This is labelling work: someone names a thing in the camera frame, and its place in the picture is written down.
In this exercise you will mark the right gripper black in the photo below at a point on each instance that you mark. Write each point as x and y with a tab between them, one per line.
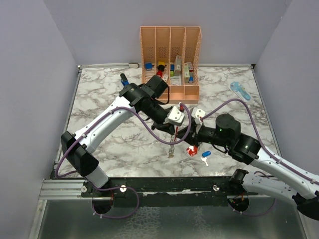
193	138

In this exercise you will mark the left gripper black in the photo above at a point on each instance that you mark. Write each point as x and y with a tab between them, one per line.
169	128

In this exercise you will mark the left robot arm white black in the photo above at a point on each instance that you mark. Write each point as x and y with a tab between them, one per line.
78	148

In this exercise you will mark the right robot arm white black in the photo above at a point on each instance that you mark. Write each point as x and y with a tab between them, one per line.
292	184

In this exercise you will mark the red key tag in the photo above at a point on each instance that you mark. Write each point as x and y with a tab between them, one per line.
192	150

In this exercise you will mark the blue key tag with key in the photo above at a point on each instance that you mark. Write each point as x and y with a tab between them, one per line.
204	157

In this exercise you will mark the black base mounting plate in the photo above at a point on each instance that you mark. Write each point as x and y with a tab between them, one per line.
165	191

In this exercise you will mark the blue black stapler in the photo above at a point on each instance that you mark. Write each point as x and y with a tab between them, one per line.
124	79

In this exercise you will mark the black red stamp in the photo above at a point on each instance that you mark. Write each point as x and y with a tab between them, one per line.
160	70

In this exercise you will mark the blue cube in organizer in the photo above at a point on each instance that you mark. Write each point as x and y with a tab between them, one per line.
149	66

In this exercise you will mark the white red box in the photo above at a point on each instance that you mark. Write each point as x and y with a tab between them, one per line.
188	71

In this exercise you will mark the packaged blue toothbrush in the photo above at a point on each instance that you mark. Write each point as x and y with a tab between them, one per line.
240	91

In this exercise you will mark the tall grey box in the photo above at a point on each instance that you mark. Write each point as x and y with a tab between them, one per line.
177	65

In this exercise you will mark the peach desk organizer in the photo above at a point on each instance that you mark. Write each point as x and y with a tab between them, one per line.
172	52

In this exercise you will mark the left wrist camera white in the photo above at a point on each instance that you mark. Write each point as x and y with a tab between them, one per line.
175	116

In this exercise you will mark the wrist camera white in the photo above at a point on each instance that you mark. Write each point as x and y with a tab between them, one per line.
175	116
197	114

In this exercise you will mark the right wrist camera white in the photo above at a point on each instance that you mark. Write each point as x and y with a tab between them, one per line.
197	114

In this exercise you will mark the white plug on rail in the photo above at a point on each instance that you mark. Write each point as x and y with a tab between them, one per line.
133	65

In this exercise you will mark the aluminium frame rail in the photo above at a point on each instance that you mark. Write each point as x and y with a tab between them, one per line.
62	190

